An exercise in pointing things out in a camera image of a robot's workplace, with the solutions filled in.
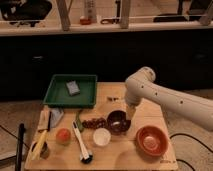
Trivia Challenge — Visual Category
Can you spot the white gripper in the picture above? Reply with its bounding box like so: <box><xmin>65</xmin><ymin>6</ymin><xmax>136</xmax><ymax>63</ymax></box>
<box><xmin>124</xmin><ymin>91</ymin><xmax>142</xmax><ymax>120</ymax></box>

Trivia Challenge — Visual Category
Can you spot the silver fork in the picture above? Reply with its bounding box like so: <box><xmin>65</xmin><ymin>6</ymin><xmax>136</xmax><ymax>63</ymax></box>
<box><xmin>107</xmin><ymin>97</ymin><xmax>119</xmax><ymax>101</ymax></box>

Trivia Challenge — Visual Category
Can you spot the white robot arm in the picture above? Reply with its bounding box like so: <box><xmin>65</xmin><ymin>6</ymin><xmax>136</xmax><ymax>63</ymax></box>
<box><xmin>125</xmin><ymin>67</ymin><xmax>213</xmax><ymax>131</ymax></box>

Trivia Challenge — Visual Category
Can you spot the purple bowl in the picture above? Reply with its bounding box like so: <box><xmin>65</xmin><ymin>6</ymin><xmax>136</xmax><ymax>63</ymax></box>
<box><xmin>107</xmin><ymin>110</ymin><xmax>131</xmax><ymax>135</ymax></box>

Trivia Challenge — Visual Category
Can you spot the orange-red bowl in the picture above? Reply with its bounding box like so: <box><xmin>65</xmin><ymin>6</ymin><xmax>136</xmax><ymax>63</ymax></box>
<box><xmin>135</xmin><ymin>125</ymin><xmax>168</xmax><ymax>157</ymax></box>

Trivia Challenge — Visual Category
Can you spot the red grapes bunch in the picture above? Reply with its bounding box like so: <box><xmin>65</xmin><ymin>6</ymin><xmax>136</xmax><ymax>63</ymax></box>
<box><xmin>82</xmin><ymin>118</ymin><xmax>107</xmax><ymax>129</ymax></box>

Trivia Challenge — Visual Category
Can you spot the green vegetable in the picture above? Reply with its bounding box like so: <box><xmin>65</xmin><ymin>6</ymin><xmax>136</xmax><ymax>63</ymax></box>
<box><xmin>75</xmin><ymin>109</ymin><xmax>84</xmax><ymax>132</ymax></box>

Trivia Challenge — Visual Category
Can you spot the grey sponge block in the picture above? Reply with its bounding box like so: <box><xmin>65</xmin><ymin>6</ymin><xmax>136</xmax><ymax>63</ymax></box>
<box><xmin>66</xmin><ymin>81</ymin><xmax>80</xmax><ymax>96</ymax></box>

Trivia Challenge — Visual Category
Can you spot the white black dish brush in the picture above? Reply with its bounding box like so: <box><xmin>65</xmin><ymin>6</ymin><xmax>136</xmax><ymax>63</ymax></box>
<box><xmin>72</xmin><ymin>122</ymin><xmax>93</xmax><ymax>164</ymax></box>

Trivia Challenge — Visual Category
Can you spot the green plastic tray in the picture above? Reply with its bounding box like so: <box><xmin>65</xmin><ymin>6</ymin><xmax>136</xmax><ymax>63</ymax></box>
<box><xmin>43</xmin><ymin>74</ymin><xmax>97</xmax><ymax>108</ymax></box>

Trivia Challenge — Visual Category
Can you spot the orange tomato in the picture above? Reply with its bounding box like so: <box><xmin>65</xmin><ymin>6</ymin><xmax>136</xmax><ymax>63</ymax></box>
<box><xmin>56</xmin><ymin>128</ymin><xmax>71</xmax><ymax>145</ymax></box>

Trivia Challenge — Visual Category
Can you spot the grey folded cloth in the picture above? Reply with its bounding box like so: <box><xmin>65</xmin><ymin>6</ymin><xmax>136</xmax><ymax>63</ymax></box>
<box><xmin>50</xmin><ymin>108</ymin><xmax>64</xmax><ymax>128</ymax></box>

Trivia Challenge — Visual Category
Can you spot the dark round cup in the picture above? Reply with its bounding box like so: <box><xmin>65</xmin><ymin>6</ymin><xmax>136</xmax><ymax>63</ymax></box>
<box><xmin>40</xmin><ymin>143</ymin><xmax>50</xmax><ymax>159</ymax></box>

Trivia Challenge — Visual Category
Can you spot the red object on shelf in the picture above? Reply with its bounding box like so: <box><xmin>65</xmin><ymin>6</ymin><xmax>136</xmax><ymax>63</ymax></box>
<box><xmin>79</xmin><ymin>16</ymin><xmax>91</xmax><ymax>25</ymax></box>

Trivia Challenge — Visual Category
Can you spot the black pole left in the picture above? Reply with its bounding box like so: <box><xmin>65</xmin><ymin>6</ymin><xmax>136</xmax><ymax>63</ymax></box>
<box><xmin>15</xmin><ymin>123</ymin><xmax>25</xmax><ymax>171</ymax></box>

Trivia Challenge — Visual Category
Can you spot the black cable on floor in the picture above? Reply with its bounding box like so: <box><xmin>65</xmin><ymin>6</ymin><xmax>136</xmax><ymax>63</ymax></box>
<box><xmin>169</xmin><ymin>132</ymin><xmax>213</xmax><ymax>171</ymax></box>

